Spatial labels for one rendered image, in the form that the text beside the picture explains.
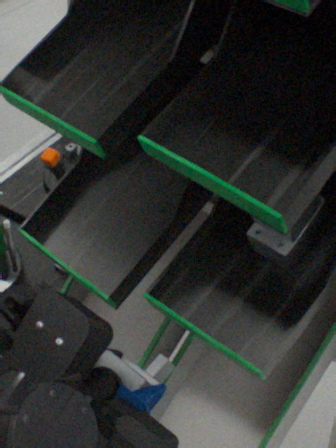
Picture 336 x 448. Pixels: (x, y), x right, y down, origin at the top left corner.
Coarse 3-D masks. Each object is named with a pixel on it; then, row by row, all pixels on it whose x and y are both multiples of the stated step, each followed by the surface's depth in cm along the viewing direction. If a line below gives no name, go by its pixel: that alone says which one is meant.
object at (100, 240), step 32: (96, 160) 76; (128, 160) 75; (64, 192) 75; (96, 192) 74; (128, 192) 73; (160, 192) 72; (192, 192) 68; (32, 224) 73; (64, 224) 74; (96, 224) 72; (128, 224) 71; (160, 224) 70; (64, 256) 72; (96, 256) 71; (128, 256) 69; (160, 256) 69; (96, 288) 66; (128, 288) 67
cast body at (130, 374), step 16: (112, 352) 57; (96, 368) 55; (112, 368) 56; (128, 368) 56; (160, 368) 59; (96, 384) 55; (112, 384) 54; (128, 384) 55; (144, 384) 55; (160, 400) 58
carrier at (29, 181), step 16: (64, 144) 125; (32, 160) 122; (64, 160) 118; (16, 176) 119; (32, 176) 119; (48, 176) 115; (0, 192) 115; (16, 192) 115; (32, 192) 115; (48, 192) 114; (0, 208) 114; (16, 208) 113; (32, 208) 112
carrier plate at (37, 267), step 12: (0, 216) 111; (12, 228) 109; (24, 240) 107; (24, 252) 105; (36, 252) 105; (24, 264) 103; (36, 264) 103; (48, 264) 103; (24, 276) 102; (36, 276) 102; (48, 276) 102; (60, 276) 102; (60, 288) 100
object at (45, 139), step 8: (48, 128) 131; (40, 136) 129; (48, 136) 129; (56, 136) 129; (32, 144) 127; (40, 144) 128; (48, 144) 127; (16, 152) 126; (24, 152) 125; (32, 152) 126; (8, 160) 124; (16, 160) 124; (24, 160) 124; (0, 168) 122; (8, 168) 122; (16, 168) 122; (0, 176) 121; (8, 176) 120
